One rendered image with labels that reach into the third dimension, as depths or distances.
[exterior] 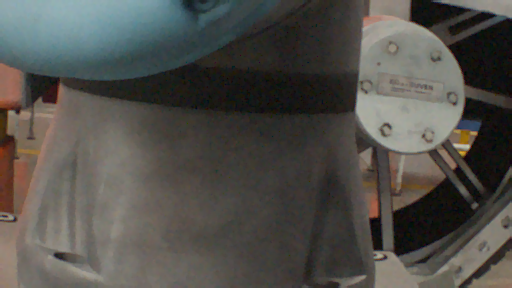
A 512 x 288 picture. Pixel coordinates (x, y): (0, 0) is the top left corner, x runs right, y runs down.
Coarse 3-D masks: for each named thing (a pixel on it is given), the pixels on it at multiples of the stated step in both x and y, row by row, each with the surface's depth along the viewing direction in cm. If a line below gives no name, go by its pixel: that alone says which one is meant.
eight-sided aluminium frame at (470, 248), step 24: (504, 192) 131; (480, 216) 131; (504, 216) 126; (456, 240) 131; (480, 240) 127; (504, 240) 127; (408, 264) 132; (432, 264) 130; (456, 264) 127; (480, 264) 127
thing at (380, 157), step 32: (448, 32) 133; (480, 96) 134; (480, 128) 156; (384, 160) 135; (480, 160) 148; (384, 192) 135; (448, 192) 151; (480, 192) 136; (384, 224) 136; (416, 224) 146; (448, 224) 139; (416, 256) 135
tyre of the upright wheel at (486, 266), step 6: (510, 240) 136; (504, 246) 136; (510, 246) 136; (498, 252) 136; (504, 252) 136; (426, 258) 136; (492, 258) 136; (498, 258) 136; (486, 264) 136; (492, 264) 137; (480, 270) 136; (486, 270) 136; (474, 276) 136; (480, 276) 137; (468, 282) 136
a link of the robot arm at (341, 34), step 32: (320, 0) 37; (352, 0) 39; (288, 32) 37; (320, 32) 38; (352, 32) 40; (224, 64) 37; (256, 64) 37; (288, 64) 37; (320, 64) 38; (352, 64) 40
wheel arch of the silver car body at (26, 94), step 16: (416, 0) 175; (432, 0) 175; (416, 16) 175; (432, 16) 176; (480, 16) 176; (480, 32) 176; (448, 48) 177; (464, 48) 177; (480, 48) 177; (464, 64) 177; (480, 64) 177; (32, 80) 147; (48, 80) 166; (464, 80) 178; (480, 80) 178; (32, 96) 146; (464, 112) 179; (480, 112) 179
